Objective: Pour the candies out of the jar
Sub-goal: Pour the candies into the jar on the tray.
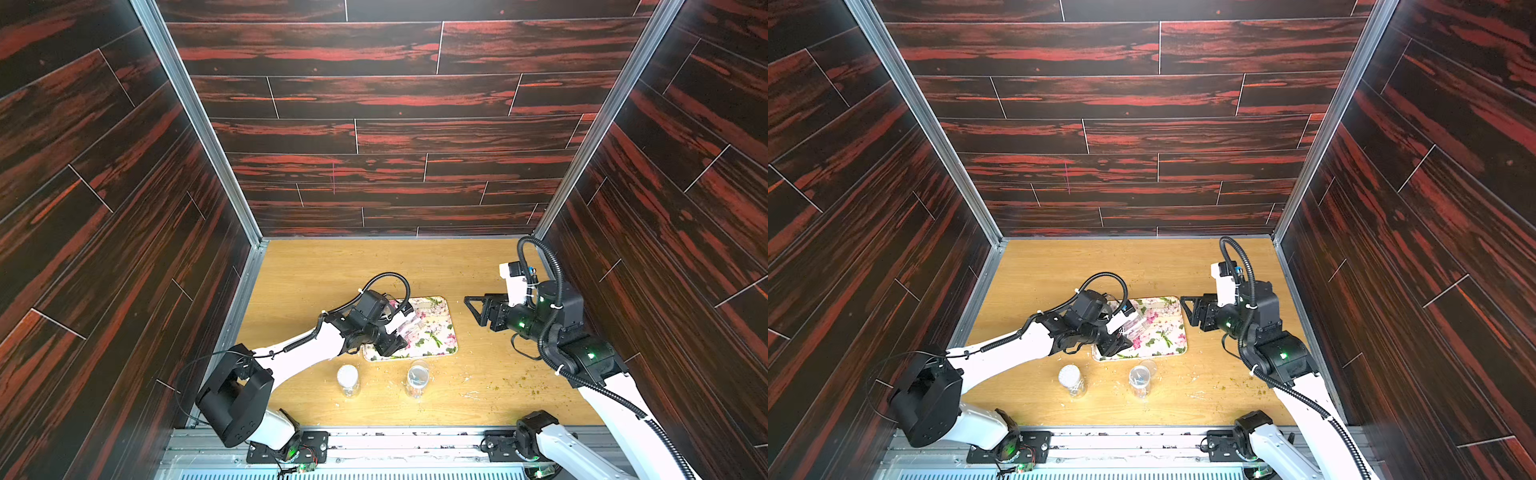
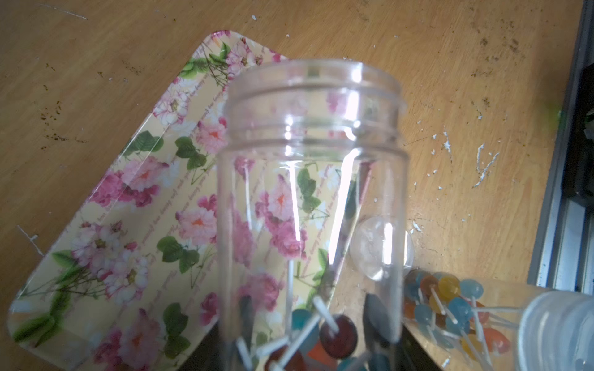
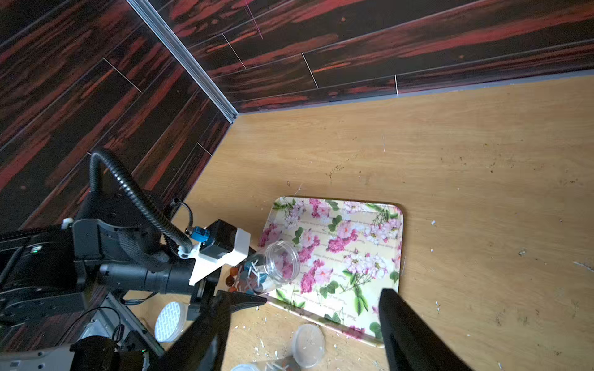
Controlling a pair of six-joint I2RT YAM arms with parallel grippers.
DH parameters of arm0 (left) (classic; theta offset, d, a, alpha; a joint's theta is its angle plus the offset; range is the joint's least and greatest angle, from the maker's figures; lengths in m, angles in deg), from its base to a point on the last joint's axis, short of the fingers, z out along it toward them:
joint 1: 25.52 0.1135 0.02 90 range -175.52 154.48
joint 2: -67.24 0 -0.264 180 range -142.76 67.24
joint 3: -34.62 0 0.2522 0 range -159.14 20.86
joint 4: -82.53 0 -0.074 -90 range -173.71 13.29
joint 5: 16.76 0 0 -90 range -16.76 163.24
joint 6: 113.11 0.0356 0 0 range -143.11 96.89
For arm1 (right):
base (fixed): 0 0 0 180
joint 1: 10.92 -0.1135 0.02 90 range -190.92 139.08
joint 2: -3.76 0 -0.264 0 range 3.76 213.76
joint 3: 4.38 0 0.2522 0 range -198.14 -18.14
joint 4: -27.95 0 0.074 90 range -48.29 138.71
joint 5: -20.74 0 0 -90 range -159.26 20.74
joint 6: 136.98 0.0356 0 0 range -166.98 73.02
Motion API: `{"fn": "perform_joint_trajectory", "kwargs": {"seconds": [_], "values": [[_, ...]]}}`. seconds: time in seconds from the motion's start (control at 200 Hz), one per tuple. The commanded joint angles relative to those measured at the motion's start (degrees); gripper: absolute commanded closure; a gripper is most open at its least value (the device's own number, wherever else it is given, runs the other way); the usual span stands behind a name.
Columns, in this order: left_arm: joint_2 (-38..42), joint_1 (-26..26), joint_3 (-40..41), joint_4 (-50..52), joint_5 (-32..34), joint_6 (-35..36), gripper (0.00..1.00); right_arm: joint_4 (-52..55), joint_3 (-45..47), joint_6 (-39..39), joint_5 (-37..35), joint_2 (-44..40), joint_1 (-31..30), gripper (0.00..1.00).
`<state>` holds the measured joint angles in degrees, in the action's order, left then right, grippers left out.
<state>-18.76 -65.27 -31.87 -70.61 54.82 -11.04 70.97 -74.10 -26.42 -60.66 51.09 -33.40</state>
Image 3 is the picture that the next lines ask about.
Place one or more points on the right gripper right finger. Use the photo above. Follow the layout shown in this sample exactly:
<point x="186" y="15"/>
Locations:
<point x="410" y="344"/>

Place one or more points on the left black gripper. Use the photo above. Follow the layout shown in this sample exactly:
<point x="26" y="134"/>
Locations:
<point x="204" y="291"/>

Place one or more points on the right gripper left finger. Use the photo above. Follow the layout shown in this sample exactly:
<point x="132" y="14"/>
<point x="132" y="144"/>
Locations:
<point x="203" y="344"/>

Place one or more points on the clear plastic candy jar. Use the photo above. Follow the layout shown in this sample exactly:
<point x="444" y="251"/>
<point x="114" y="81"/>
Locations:
<point x="267" y="270"/>

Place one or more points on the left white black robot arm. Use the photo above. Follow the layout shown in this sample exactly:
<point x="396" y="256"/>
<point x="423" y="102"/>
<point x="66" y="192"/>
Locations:
<point x="47" y="271"/>

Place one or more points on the lollipops in held jar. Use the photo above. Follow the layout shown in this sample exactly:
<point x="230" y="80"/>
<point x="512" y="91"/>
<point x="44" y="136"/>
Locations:
<point x="248" y="278"/>

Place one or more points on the jar with white lid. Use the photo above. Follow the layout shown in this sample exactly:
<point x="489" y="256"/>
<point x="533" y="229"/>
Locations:
<point x="171" y="322"/>

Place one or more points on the middle clear candy jar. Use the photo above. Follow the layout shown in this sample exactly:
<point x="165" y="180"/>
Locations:
<point x="285" y="364"/>

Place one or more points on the floral pattern tray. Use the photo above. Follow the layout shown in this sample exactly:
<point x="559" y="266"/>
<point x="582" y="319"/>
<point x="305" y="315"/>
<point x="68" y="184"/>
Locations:
<point x="349" y="252"/>

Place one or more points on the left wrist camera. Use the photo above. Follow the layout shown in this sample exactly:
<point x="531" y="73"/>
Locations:
<point x="210" y="249"/>

